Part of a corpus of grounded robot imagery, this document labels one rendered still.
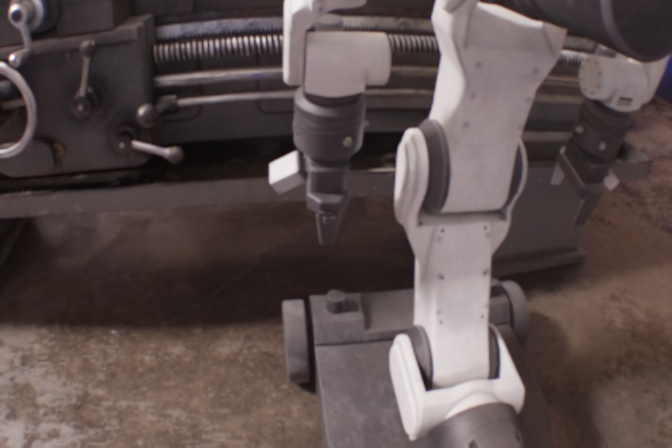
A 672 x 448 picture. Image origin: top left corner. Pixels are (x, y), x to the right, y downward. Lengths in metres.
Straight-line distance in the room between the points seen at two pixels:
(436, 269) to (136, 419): 0.77
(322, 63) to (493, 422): 0.54
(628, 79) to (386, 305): 0.71
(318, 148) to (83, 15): 0.54
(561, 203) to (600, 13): 1.16
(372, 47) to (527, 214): 0.99
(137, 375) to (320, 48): 0.94
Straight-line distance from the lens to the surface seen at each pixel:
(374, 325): 1.02
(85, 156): 1.01
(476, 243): 0.77
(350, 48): 0.53
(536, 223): 1.48
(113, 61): 0.92
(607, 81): 0.69
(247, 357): 1.21
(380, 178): 1.01
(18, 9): 0.86
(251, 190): 0.98
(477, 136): 0.64
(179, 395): 1.16
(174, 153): 0.88
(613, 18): 0.37
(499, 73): 0.60
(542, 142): 1.32
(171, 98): 0.99
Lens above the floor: 0.94
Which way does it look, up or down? 32 degrees down
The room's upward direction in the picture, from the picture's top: 2 degrees clockwise
